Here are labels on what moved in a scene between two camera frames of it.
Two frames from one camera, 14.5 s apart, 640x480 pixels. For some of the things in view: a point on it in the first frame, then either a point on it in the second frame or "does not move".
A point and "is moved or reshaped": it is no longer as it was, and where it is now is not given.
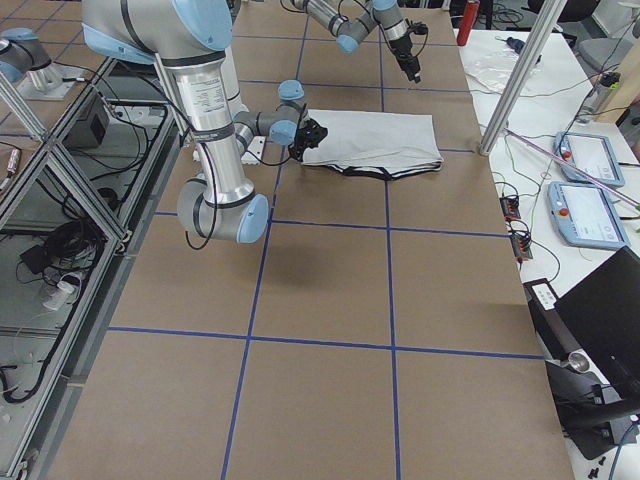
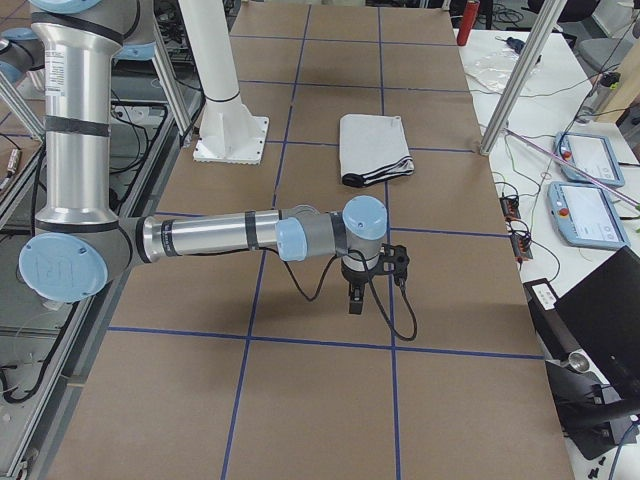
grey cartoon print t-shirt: [391, 145] is moved or reshaped
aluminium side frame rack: [74, 197] does not move
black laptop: [604, 311] does not move
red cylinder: [469, 17] does not move
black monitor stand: [595, 417] does not move
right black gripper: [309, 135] to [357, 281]
